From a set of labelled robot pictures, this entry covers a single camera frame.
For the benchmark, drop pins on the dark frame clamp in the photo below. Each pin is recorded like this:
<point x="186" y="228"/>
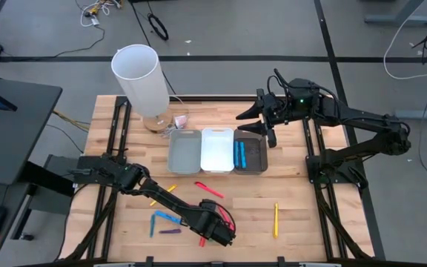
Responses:
<point x="149" y="261"/>
<point x="281" y="261"/>

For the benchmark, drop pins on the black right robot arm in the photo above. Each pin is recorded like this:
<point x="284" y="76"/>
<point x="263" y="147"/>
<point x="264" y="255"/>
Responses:
<point x="361" y="118"/>

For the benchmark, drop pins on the red marker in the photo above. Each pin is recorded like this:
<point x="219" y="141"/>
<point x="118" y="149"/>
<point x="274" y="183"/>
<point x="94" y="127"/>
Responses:
<point x="202" y="242"/>

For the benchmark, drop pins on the yellow marker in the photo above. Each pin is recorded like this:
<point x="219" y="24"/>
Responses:
<point x="275" y="220"/>
<point x="172" y="188"/>

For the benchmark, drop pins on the silver edge plate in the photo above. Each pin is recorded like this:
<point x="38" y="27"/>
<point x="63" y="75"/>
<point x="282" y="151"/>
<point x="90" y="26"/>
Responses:
<point x="320" y="265"/>
<point x="114" y="265"/>

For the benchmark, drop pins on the pink white product tag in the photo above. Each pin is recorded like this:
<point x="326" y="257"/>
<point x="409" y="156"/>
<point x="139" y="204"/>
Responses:
<point x="181" y="120"/>

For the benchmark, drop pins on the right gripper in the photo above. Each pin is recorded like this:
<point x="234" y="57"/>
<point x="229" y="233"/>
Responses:
<point x="276" y="109"/>

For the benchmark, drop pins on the white plastic bin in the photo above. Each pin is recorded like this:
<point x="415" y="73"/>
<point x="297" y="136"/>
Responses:
<point x="217" y="150"/>

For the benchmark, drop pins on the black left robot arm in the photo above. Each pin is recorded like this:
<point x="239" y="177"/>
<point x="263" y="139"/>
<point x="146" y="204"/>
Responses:
<point x="169" y="202"/>

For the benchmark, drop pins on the black desk frame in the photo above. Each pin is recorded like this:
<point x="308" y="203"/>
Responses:
<point x="50" y="178"/>

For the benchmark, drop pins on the grey desk foot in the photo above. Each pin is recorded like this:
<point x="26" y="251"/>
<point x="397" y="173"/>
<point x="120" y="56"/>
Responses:
<point x="395" y="19"/>
<point x="421" y="114"/>

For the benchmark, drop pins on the black desk top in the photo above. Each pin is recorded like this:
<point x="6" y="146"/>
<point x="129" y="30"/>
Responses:
<point x="13" y="133"/>

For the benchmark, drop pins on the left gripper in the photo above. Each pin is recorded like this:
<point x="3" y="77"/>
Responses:
<point x="213" y="226"/>

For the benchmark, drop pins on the dark translucent plastic bin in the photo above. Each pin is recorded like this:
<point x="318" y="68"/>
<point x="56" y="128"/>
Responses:
<point x="256" y="152"/>

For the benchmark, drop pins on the thick blue marker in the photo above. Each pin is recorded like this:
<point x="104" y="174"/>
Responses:
<point x="165" y="216"/>
<point x="236" y="154"/>
<point x="243" y="155"/>

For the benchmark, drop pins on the white shade table lamp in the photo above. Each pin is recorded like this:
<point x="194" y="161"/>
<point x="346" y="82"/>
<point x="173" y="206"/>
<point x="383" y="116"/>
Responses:
<point x="139" y="78"/>

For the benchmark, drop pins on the grey plastic bin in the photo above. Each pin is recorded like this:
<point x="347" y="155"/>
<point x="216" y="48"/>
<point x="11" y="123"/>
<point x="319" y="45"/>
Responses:
<point x="184" y="152"/>

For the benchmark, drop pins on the purple marker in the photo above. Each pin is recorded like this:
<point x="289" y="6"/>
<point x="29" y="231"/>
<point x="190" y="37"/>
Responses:
<point x="169" y="231"/>

